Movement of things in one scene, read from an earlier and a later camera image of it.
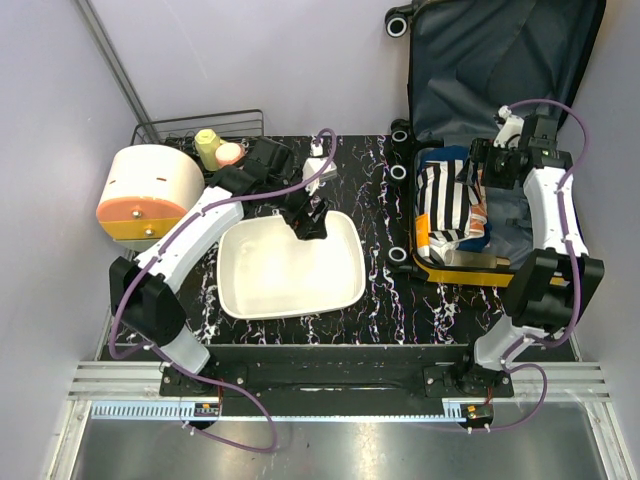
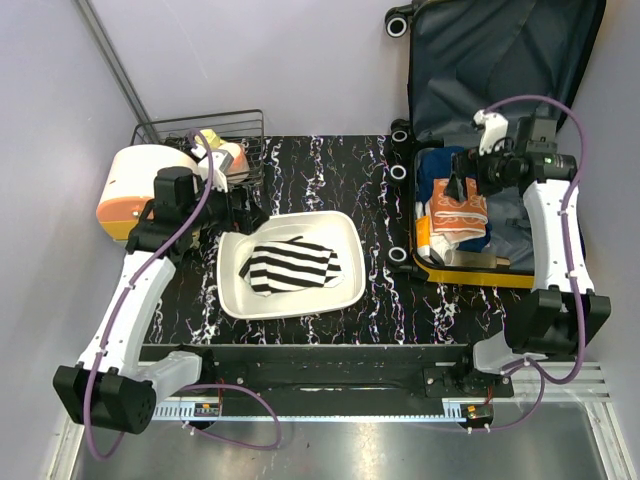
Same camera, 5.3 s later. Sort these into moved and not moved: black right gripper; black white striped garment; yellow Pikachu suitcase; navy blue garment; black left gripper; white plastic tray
Moved: black white striped garment; black left gripper
Not moved: navy blue garment; black right gripper; yellow Pikachu suitcase; white plastic tray
